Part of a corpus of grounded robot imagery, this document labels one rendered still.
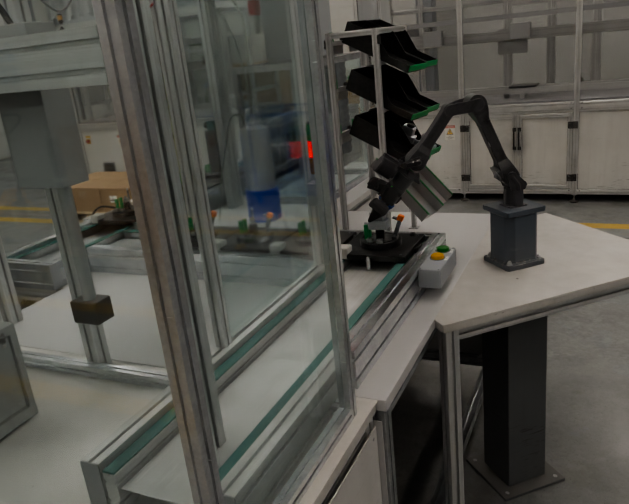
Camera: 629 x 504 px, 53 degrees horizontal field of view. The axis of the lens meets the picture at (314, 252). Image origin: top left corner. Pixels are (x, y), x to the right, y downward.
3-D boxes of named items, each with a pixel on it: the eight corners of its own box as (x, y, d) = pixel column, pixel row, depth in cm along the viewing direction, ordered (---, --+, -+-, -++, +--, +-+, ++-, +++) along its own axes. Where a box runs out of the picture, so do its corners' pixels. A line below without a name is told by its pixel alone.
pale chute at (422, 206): (436, 212, 236) (444, 204, 234) (421, 222, 226) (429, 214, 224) (386, 158, 241) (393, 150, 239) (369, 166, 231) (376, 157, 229)
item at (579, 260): (690, 268, 202) (691, 259, 201) (443, 334, 176) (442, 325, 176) (545, 219, 265) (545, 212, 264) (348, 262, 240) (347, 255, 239)
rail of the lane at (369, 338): (446, 259, 224) (445, 230, 220) (357, 389, 149) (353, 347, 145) (431, 258, 226) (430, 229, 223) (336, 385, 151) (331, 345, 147)
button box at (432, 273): (456, 264, 207) (456, 246, 205) (441, 289, 189) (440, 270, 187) (435, 263, 210) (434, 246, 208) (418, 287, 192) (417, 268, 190)
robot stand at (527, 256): (545, 263, 211) (546, 205, 204) (508, 272, 207) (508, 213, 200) (518, 251, 224) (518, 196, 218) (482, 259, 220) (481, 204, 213)
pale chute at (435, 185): (446, 201, 249) (453, 194, 246) (432, 210, 239) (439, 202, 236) (398, 150, 254) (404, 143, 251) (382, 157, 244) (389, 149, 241)
